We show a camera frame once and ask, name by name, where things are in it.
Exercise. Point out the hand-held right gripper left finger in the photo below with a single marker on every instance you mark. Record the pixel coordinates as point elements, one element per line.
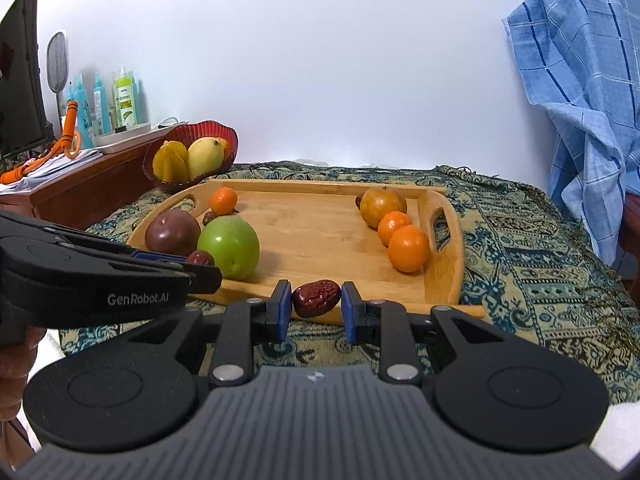
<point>283,311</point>

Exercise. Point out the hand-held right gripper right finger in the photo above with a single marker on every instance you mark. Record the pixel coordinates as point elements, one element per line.
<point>350,312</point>

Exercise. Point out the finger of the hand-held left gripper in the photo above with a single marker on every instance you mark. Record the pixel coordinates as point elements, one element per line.
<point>150,256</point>
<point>205,280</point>

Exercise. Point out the dark purple plum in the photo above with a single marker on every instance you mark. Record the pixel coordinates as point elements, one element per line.
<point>172,232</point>

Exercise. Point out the small tangerine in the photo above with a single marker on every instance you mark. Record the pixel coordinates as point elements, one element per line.
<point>223,200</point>

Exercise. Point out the large orange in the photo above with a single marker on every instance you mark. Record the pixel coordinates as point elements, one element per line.
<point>408,249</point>

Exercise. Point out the medium tangerine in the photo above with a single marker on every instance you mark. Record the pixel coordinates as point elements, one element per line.
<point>392,225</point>

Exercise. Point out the person's left hand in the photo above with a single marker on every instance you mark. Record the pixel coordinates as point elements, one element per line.
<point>15,365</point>

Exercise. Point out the green apple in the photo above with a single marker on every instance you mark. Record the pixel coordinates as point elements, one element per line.
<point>230,250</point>

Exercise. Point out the wooden cabinet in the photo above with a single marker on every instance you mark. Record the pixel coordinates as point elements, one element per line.
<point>85,195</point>

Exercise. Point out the yellow starfruit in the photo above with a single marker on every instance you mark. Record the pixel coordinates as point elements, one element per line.
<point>170,162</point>

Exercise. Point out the yellow-brown orange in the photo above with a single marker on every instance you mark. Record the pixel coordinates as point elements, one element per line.
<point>382,205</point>

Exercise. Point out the yellow mango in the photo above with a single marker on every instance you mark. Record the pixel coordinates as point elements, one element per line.
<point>205,156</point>

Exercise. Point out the white plastic tray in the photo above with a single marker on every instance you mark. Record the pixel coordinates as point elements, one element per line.
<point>122,136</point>

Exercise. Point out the stack of papers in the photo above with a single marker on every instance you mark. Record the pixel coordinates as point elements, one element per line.
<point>45,170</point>

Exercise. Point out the red glass fruit bowl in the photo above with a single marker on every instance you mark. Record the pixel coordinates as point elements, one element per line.
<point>220,132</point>

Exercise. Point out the green spray bottle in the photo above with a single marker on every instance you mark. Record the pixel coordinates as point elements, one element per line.
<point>125,100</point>

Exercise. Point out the teal bottle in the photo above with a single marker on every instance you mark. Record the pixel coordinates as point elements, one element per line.
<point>100,105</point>
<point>81,110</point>

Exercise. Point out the patterned blue beige blanket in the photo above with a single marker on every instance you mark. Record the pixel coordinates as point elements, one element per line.
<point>525,270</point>

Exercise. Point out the black monitor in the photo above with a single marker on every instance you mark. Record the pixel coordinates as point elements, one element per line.
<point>22,85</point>

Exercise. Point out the blue plaid cloth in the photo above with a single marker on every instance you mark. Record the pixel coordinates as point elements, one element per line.
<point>585,100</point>

